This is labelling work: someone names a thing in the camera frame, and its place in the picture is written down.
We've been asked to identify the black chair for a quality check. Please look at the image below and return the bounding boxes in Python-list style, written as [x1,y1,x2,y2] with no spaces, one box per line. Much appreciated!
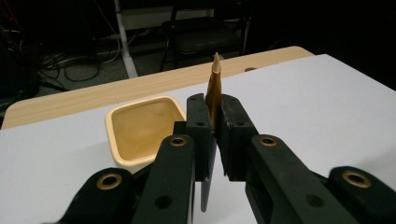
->
[159,0,251,73]

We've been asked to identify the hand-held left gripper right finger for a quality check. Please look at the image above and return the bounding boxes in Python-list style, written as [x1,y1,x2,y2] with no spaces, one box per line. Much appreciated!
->
[216,93,260,182]

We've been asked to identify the cream ceramic square cup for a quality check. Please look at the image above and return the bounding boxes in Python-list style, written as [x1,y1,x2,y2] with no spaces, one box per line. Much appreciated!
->
[105,95,188,175]

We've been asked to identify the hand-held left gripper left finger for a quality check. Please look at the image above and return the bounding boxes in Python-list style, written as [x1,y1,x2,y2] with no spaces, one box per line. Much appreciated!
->
[173,92,218,182]

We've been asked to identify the white metal stand leg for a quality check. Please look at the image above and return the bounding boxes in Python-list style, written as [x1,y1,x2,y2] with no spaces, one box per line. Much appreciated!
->
[113,0,139,79]

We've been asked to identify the cables on floor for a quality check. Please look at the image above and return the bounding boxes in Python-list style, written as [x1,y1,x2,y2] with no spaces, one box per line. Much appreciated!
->
[38,29,123,84]

